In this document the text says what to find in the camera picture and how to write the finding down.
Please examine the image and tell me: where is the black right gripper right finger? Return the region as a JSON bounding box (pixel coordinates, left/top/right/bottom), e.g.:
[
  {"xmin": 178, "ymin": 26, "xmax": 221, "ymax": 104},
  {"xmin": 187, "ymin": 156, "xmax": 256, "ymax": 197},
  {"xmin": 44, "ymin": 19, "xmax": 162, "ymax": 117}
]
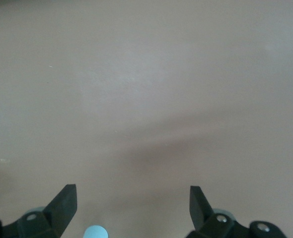
[{"xmin": 186, "ymin": 185, "xmax": 288, "ymax": 238}]

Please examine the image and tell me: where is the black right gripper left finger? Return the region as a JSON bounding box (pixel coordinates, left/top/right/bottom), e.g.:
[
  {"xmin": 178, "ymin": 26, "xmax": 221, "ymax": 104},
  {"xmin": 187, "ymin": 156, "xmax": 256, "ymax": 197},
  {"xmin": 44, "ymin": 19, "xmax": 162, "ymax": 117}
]
[{"xmin": 0, "ymin": 184, "xmax": 78, "ymax": 238}]

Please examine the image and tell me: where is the light blue cup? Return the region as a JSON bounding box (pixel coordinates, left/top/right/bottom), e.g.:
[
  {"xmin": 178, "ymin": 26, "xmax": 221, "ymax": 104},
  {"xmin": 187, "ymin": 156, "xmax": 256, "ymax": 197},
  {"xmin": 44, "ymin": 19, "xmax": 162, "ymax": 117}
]
[{"xmin": 83, "ymin": 225, "xmax": 109, "ymax": 238}]

